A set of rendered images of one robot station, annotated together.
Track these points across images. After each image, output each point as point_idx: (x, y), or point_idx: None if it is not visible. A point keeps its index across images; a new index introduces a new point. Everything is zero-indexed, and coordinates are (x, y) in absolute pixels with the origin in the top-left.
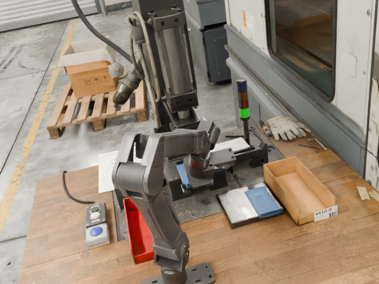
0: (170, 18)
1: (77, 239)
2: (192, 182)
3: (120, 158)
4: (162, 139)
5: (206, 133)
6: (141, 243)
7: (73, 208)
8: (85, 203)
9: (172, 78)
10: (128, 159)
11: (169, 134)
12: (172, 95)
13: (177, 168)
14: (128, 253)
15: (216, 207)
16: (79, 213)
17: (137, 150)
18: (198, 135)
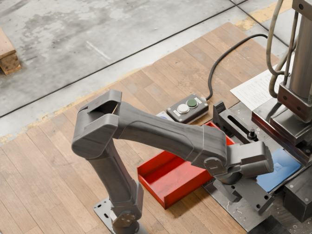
0: (311, 9)
1: (155, 111)
2: (217, 179)
3: (90, 105)
4: (110, 126)
5: (224, 159)
6: (167, 171)
7: (198, 81)
8: (208, 87)
9: (293, 69)
10: (103, 110)
11: (149, 126)
12: (286, 84)
13: (274, 152)
14: None
15: (254, 224)
16: (191, 91)
17: (114, 111)
18: (203, 153)
